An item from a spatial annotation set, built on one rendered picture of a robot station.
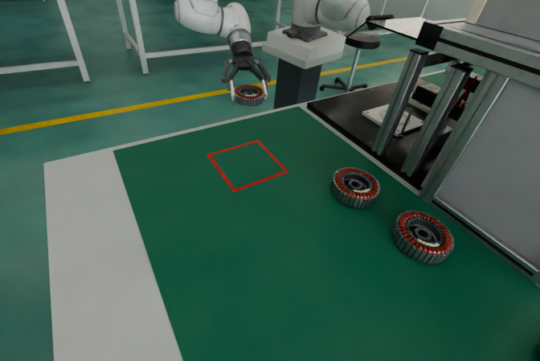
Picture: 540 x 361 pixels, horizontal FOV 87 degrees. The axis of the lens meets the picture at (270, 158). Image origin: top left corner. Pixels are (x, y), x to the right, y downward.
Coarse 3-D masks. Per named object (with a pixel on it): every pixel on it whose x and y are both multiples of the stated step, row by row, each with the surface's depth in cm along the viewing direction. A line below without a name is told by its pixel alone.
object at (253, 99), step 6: (246, 84) 105; (234, 90) 102; (240, 90) 102; (246, 90) 105; (252, 90) 105; (258, 90) 103; (240, 96) 98; (246, 96) 98; (252, 96) 99; (258, 96) 99; (240, 102) 99; (246, 102) 98; (252, 102) 99; (258, 102) 100
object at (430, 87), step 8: (416, 88) 83; (424, 88) 81; (432, 88) 82; (416, 96) 84; (424, 96) 82; (432, 96) 80; (424, 104) 82; (432, 104) 80; (448, 120) 83; (456, 120) 76
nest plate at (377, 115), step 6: (378, 108) 100; (384, 108) 101; (366, 114) 96; (372, 114) 96; (378, 114) 96; (384, 114) 97; (372, 120) 95; (378, 120) 93; (402, 120) 95; (414, 120) 95; (420, 120) 96; (402, 126) 91; (408, 126) 92; (414, 126) 92; (420, 126) 93; (396, 132) 88; (408, 132) 91
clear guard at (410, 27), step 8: (368, 24) 79; (376, 24) 75; (384, 24) 76; (392, 24) 77; (400, 24) 78; (408, 24) 79; (416, 24) 80; (352, 32) 83; (360, 32) 84; (368, 32) 86; (376, 32) 88; (384, 32) 91; (392, 32) 94; (400, 32) 71; (408, 32) 71; (416, 32) 72
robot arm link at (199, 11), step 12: (180, 0) 100; (192, 0) 100; (204, 0) 100; (216, 0) 104; (180, 12) 100; (192, 12) 101; (204, 12) 102; (216, 12) 104; (192, 24) 103; (204, 24) 104; (216, 24) 106
